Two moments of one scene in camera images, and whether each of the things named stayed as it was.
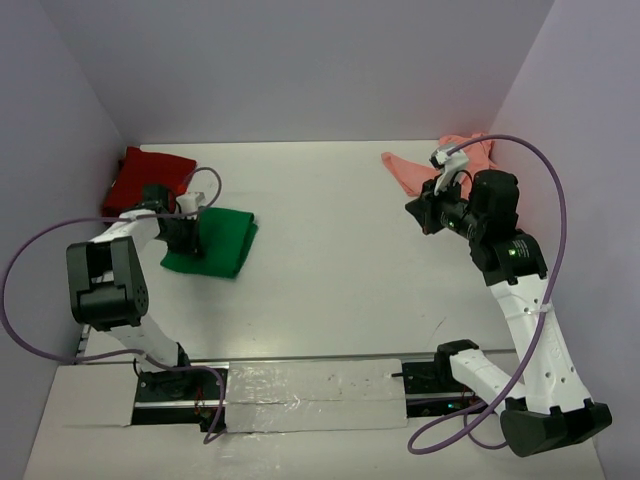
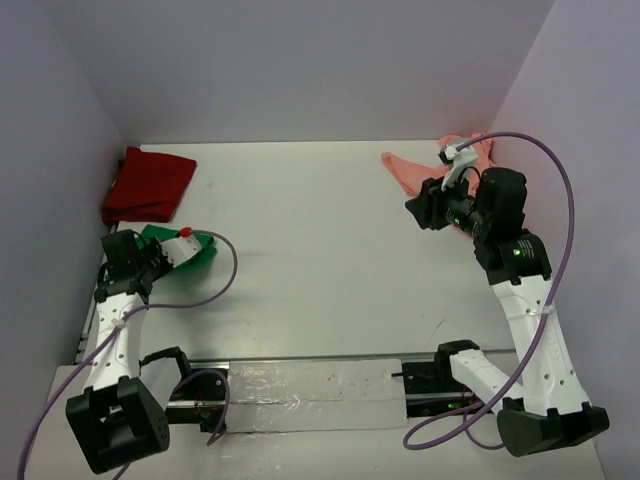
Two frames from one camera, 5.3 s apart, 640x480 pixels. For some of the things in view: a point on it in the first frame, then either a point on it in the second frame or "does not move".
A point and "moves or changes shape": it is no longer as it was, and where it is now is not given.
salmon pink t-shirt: [412, 175] does not move
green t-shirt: [226, 236] moves or changes shape
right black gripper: [425, 208] does not move
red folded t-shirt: [137, 169] does not move
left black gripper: [192, 243] to [154, 247]
